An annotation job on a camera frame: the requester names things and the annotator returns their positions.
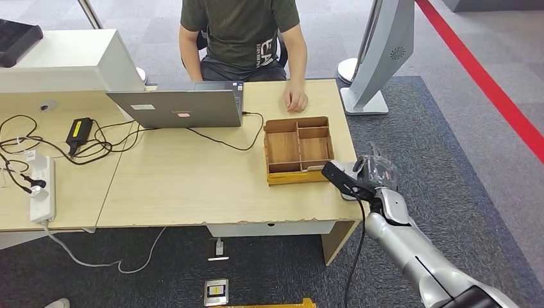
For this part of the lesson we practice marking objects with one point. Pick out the person's left hand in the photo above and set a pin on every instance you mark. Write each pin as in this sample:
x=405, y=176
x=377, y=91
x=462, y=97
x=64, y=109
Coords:
x=296, y=97

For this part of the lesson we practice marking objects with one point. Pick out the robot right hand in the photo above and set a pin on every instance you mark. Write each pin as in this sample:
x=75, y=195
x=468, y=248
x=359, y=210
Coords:
x=378, y=172

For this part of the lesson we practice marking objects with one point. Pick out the wooden organizer box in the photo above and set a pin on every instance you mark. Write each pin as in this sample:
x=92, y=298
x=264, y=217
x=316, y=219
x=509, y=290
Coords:
x=282, y=148

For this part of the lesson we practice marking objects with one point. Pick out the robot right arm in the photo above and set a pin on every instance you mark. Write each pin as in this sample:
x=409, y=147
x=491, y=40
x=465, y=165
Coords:
x=408, y=251

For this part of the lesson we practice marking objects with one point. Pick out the person's right forearm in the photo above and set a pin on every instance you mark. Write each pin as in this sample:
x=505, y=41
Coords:
x=190, y=55

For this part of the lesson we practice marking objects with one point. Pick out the person's left forearm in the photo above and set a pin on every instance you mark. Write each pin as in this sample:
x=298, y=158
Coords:
x=296, y=53

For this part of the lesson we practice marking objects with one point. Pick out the grey card reader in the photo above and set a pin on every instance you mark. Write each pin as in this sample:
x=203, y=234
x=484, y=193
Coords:
x=349, y=166

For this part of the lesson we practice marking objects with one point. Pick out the beige room key card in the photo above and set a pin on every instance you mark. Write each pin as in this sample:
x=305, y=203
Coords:
x=314, y=168

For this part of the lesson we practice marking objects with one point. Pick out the person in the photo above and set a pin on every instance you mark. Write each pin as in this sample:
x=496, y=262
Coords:
x=238, y=25

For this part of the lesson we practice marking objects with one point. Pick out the chrome stanchion white base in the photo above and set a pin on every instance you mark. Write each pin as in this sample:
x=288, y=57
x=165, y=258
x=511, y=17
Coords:
x=347, y=69
x=90, y=12

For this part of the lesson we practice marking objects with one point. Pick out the wooden desk leg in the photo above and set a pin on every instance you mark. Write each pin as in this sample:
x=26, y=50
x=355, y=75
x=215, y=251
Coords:
x=335, y=243

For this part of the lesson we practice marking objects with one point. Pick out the grey kiosk stand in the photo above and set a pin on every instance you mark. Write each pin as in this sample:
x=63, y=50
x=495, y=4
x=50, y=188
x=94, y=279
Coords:
x=379, y=54

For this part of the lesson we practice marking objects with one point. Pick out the grey laptop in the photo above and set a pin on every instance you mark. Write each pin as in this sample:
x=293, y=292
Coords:
x=180, y=109

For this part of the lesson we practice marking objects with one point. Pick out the white desk drawer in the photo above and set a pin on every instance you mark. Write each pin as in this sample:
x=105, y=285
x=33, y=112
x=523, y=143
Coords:
x=270, y=229

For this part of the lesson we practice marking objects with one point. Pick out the red floor tape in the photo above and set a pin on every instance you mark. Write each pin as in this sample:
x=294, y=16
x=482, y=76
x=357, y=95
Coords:
x=482, y=80

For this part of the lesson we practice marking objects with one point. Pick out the yellow floor tape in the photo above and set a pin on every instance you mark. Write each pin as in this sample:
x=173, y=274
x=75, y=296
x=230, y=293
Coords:
x=307, y=304

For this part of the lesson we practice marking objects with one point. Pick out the floor outlet with white plug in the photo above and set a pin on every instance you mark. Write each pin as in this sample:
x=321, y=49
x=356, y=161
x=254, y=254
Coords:
x=219, y=248

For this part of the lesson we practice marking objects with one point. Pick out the silver floor socket plate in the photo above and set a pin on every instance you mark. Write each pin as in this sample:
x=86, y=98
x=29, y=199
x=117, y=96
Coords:
x=216, y=292

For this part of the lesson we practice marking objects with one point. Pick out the black power adapter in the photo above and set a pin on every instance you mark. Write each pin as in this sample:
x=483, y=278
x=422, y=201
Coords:
x=79, y=131

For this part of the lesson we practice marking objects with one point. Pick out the white cabinet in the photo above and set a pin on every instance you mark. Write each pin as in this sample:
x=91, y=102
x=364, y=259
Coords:
x=63, y=58

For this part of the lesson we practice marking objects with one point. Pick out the black plug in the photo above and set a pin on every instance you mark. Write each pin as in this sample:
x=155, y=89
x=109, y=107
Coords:
x=37, y=183

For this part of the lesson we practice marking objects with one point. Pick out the white power strip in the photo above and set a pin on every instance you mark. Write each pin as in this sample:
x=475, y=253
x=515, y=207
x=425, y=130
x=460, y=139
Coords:
x=42, y=204

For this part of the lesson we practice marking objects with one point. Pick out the white plug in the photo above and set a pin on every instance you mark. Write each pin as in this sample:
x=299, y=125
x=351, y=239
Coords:
x=38, y=193

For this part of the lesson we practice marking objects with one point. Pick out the black tray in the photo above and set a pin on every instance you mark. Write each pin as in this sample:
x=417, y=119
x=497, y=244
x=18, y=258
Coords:
x=16, y=41

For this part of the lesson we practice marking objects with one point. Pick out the white desk side panel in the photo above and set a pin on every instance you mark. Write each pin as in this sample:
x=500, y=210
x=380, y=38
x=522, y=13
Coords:
x=17, y=239

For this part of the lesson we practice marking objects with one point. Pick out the white shoe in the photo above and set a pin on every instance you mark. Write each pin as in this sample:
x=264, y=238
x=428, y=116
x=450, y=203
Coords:
x=58, y=304

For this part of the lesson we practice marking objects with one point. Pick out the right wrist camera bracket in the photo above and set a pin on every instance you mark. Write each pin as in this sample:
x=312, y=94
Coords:
x=335, y=174

